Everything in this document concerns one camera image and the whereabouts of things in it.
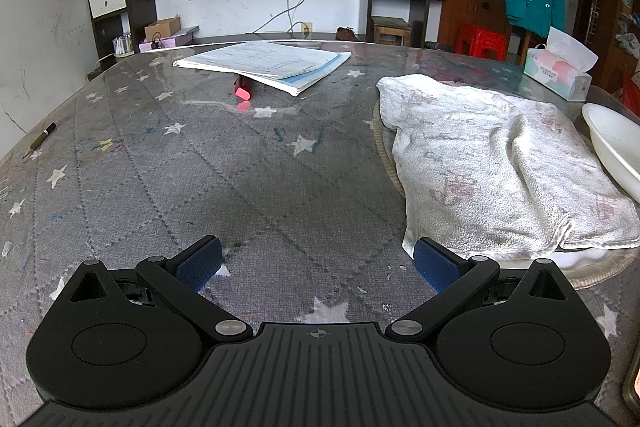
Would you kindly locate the clear pen cup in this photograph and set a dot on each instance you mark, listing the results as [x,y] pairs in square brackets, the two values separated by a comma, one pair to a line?
[122,47]

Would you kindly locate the brown shoe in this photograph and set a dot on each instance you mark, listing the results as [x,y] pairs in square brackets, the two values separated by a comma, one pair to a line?
[345,34]

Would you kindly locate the wooden stool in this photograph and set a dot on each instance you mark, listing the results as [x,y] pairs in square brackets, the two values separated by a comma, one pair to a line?
[390,27]

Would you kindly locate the cardboard box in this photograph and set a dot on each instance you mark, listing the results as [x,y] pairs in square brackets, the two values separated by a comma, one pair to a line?
[162,29]

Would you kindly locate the pencil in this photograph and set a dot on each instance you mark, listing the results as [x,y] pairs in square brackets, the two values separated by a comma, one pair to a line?
[40,139]

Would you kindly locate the wooden bookcase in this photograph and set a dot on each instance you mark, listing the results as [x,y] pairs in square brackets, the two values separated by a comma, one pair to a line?
[625,67]

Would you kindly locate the purple box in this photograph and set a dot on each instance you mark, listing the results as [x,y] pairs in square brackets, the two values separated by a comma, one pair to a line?
[165,43]

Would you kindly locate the tissue box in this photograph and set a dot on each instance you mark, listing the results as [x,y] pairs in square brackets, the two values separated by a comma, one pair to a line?
[550,72]

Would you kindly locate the red plastic stool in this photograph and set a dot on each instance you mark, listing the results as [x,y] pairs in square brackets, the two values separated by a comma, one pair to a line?
[480,39]

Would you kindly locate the white plate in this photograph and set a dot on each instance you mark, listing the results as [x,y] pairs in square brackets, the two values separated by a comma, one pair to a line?
[617,142]

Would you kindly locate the brown wooden counter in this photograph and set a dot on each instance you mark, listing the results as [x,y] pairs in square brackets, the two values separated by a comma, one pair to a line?
[470,4]

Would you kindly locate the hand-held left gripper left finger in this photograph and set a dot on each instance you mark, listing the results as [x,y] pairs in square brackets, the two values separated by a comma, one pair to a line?
[200,262]

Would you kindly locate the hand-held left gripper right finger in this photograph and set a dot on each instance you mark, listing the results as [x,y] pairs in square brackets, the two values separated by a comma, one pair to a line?
[435,264]

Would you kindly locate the red marker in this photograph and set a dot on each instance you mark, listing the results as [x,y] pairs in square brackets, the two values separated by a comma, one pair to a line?
[243,91]

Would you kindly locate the white patterned towel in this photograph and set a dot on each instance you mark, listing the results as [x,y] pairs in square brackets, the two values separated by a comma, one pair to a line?
[475,157]

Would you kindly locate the paper booklet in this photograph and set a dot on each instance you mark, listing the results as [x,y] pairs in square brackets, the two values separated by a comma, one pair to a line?
[260,59]

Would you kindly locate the dark television bench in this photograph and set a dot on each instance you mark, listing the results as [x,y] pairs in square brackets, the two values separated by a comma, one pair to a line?
[220,38]

